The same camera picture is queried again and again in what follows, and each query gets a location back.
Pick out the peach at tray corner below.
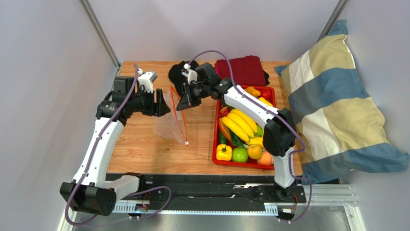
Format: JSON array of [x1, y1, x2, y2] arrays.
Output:
[[256, 151, 274, 166]]

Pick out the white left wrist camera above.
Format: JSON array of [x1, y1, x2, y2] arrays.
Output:
[[138, 68, 157, 93]]

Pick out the striped blue yellow pillow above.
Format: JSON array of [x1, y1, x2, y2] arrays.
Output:
[[275, 20, 410, 185]]

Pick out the yellow banana bunch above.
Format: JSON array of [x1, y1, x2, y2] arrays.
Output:
[[221, 109, 258, 142]]

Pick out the green cucumber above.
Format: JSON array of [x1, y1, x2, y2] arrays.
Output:
[[218, 130, 228, 145]]

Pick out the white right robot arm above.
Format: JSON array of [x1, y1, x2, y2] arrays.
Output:
[[176, 63, 298, 200]]

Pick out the yellow bell pepper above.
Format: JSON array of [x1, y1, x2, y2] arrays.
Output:
[[216, 144, 232, 161]]

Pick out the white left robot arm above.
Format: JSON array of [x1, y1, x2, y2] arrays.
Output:
[[60, 71, 170, 216]]

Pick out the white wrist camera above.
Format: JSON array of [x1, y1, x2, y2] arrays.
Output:
[[138, 68, 157, 93], [182, 64, 198, 84]]

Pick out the red plastic tray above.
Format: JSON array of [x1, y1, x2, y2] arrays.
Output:
[[212, 101, 274, 170]]

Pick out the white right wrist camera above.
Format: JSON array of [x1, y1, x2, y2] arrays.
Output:
[[182, 64, 198, 84]]

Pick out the yellow mango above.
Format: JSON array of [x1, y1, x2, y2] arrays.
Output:
[[258, 97, 274, 107]]

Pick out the black mounting base rail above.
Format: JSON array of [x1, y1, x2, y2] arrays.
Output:
[[125, 174, 309, 212]]

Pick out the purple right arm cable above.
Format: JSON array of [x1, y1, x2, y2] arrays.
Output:
[[187, 50, 312, 224]]

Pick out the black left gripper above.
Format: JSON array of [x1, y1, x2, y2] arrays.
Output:
[[128, 87, 170, 117]]

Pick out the green lime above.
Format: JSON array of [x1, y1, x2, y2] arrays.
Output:
[[231, 147, 248, 163]]

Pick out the black embroidered baseball cap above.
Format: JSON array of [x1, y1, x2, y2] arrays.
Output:
[[168, 61, 188, 96]]

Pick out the clear orange zip top bag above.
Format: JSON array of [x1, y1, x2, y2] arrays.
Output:
[[153, 85, 189, 146]]

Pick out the folded dark red cloth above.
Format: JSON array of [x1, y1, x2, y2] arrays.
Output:
[[229, 55, 269, 86]]

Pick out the orange fruit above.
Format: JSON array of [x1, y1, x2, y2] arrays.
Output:
[[247, 145, 263, 160]]

